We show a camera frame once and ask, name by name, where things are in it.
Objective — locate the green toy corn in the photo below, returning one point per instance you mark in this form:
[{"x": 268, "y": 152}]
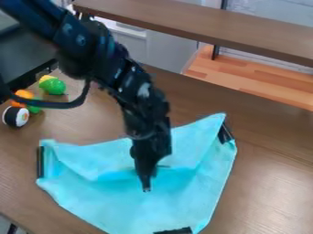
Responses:
[{"x": 52, "y": 85}]

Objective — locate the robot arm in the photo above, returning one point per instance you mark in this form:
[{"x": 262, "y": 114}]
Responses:
[{"x": 93, "y": 51}]

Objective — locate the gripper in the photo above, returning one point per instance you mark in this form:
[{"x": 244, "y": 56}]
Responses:
[{"x": 151, "y": 143}]

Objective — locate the toy sushi roll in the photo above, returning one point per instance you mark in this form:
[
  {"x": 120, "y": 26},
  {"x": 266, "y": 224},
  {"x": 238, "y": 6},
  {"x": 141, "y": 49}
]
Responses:
[{"x": 16, "y": 116}]

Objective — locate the light blue cloth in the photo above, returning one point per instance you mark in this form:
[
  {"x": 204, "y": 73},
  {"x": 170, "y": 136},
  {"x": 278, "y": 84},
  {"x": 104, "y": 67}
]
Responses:
[{"x": 134, "y": 195}]

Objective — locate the wooden shelf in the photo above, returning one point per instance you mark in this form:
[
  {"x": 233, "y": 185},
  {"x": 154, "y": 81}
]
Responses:
[{"x": 203, "y": 27}]

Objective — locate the black monitor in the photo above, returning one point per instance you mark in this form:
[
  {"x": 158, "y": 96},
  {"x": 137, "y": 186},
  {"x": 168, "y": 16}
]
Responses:
[{"x": 22, "y": 58}]

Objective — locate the orange toy carrot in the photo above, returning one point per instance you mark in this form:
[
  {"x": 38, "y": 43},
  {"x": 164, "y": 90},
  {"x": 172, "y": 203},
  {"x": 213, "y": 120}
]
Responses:
[{"x": 25, "y": 100}]

